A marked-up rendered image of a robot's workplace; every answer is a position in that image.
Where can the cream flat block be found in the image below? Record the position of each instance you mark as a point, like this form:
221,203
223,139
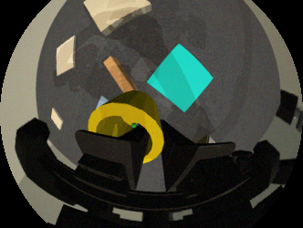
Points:
109,14

